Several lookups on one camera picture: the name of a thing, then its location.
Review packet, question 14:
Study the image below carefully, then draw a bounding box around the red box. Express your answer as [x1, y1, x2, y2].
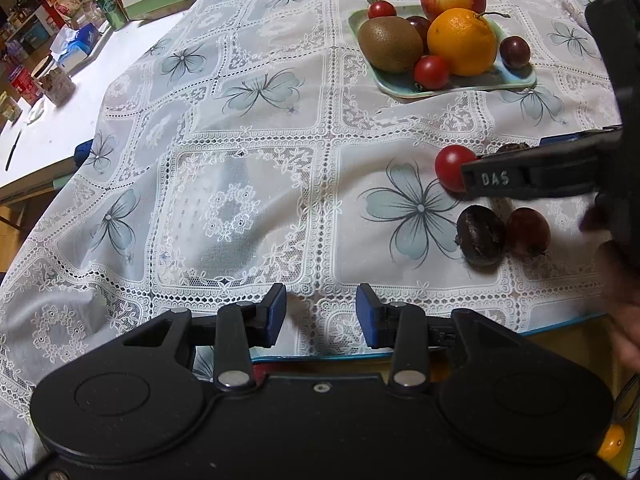
[7, 65, 43, 106]

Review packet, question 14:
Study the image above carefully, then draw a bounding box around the green drink can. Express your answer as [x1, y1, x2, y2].
[96, 0, 128, 31]

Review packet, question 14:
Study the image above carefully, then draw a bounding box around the gold metal tin tray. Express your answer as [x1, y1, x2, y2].
[250, 312, 631, 466]

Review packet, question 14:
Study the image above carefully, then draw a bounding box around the dark purple grape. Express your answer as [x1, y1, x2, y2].
[500, 36, 532, 70]
[406, 15, 433, 43]

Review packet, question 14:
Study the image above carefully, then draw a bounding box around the yellow cherry tomato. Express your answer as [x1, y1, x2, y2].
[597, 424, 626, 463]

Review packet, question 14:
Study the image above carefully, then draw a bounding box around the brown kiwi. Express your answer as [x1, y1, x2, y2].
[357, 16, 425, 73]

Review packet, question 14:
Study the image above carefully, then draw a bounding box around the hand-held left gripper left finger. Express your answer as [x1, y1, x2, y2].
[122, 282, 288, 393]

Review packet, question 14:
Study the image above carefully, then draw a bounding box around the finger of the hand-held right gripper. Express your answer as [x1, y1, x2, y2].
[460, 139, 622, 201]
[541, 126, 622, 148]

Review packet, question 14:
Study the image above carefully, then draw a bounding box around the white lace floral tablecloth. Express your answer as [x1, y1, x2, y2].
[0, 0, 640, 463]

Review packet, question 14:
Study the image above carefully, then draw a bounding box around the black pen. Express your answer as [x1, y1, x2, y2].
[5, 129, 22, 172]

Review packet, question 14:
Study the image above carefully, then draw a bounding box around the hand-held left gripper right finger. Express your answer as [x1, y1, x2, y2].
[355, 282, 527, 391]

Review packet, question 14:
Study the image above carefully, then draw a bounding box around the glass jar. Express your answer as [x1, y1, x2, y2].
[31, 62, 77, 107]

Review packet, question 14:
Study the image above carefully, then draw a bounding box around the large orange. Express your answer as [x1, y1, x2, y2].
[427, 7, 499, 77]

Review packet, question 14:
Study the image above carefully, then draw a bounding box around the dark brown date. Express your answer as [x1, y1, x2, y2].
[455, 205, 507, 267]

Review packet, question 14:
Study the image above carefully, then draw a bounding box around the red cherry tomato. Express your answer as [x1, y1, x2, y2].
[434, 144, 478, 194]
[413, 54, 451, 89]
[504, 207, 552, 259]

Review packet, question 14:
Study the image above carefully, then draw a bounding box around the person's right hand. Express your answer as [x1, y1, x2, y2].
[601, 240, 640, 372]

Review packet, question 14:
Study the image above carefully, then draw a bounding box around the pale green rectangular plate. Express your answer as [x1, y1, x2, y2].
[348, 6, 539, 100]

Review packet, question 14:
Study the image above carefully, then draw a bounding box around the blue tissue box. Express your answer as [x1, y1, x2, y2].
[50, 24, 105, 73]

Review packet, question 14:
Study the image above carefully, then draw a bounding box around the cherry tomato with green stem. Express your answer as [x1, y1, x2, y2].
[363, 0, 398, 21]

